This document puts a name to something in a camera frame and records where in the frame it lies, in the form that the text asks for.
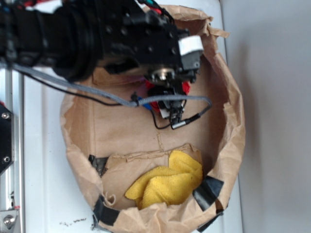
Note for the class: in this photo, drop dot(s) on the aluminium frame rail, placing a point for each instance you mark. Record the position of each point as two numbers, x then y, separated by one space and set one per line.
12 194

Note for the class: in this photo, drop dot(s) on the brown paper bag basin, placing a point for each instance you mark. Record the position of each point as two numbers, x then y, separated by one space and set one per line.
109 148

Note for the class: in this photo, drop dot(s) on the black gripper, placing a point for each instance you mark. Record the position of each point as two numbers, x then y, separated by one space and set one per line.
149 43

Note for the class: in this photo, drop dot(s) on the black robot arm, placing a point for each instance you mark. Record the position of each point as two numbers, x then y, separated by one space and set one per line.
69 40

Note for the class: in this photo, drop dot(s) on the black metal bracket plate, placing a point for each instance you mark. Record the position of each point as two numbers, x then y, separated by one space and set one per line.
5 138

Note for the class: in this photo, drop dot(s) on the yellow microfiber cloth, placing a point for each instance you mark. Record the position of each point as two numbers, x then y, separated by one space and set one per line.
171 184

